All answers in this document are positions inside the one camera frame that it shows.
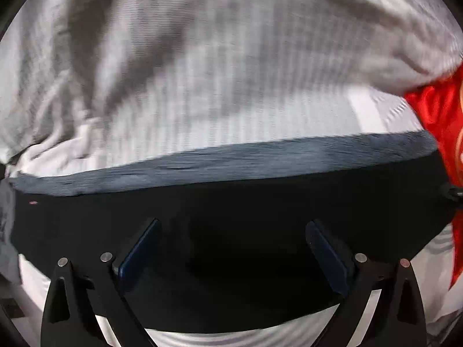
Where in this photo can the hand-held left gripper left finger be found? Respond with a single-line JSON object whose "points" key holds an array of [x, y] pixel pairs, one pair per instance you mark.
{"points": [[141, 253]]}

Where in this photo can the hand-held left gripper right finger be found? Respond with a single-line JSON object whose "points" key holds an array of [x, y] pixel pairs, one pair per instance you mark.
{"points": [[325, 253]]}

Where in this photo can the black pants with patterned waistband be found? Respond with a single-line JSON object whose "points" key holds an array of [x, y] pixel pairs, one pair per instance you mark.
{"points": [[231, 206]]}

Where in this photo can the red embroidered pillow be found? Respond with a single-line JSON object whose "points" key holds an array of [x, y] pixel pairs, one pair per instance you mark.
{"points": [[445, 123]]}

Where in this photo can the grey striped duvet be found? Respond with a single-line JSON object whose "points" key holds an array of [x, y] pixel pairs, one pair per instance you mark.
{"points": [[181, 43]]}

